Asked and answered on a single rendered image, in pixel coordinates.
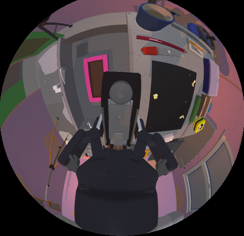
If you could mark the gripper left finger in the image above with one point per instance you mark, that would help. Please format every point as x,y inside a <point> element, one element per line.
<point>80,140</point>

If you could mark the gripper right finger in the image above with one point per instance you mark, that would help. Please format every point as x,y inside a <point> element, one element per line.
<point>160,144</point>

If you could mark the small pink block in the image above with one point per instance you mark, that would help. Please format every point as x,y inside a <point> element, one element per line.
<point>168,138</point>

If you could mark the brown wooden block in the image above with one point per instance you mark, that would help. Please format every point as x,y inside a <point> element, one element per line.
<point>204,105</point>

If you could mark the pink plane rest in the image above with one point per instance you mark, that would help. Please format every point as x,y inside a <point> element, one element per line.
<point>86,77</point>

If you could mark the orange bow saw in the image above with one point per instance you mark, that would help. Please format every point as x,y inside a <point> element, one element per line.
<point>51,144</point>

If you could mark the yellow wood chip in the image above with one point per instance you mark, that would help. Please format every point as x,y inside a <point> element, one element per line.
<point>193,83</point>
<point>181,117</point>
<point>155,96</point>

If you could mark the yellow tape measure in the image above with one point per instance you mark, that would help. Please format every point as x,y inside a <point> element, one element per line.
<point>199,124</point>

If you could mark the black ribbed mat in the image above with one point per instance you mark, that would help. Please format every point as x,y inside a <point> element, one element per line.
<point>169,98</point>

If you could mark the green cylinder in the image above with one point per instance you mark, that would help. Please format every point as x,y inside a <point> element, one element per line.
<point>195,108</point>

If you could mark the white paper tag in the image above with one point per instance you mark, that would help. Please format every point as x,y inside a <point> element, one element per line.
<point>56,88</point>

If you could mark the grey cabinet with blue-edged doors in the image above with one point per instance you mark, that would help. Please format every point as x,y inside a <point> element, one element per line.
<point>207,178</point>

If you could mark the small light blue card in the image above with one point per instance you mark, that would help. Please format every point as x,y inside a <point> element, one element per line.
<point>210,108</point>

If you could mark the navy blue book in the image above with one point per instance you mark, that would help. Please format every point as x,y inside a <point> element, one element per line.
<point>205,77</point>

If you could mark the lilac dotted pad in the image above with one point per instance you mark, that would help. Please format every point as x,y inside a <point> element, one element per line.
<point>214,77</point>

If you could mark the red utility knife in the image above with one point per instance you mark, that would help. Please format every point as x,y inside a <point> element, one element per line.
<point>150,50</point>

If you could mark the grey metal bar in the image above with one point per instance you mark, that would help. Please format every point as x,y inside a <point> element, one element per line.
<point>183,29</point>

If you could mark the navy tape roll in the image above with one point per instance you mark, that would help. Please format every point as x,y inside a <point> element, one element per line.
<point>146,20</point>

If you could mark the black metal frame stand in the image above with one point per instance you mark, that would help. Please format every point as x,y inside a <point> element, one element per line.
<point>55,26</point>

